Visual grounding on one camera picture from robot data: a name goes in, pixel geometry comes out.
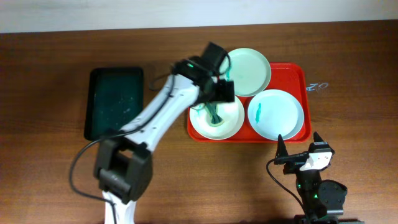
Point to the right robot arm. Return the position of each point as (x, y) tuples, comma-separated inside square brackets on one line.
[(321, 200)]

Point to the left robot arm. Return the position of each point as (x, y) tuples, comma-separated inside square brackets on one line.
[(123, 165)]

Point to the red plastic tray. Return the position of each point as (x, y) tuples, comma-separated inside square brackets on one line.
[(287, 77)]

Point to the black rectangular tray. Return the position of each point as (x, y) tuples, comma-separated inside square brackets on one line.
[(115, 97)]

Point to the white plate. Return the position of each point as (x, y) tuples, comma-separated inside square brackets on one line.
[(232, 115), (274, 113)]

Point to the green dish sponge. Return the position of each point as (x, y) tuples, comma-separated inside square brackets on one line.
[(212, 111)]

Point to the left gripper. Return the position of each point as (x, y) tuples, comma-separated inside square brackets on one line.
[(224, 92)]

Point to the mint green plate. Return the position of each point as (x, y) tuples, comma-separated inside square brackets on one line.
[(249, 69)]

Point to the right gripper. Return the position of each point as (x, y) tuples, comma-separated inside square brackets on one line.
[(296, 157)]

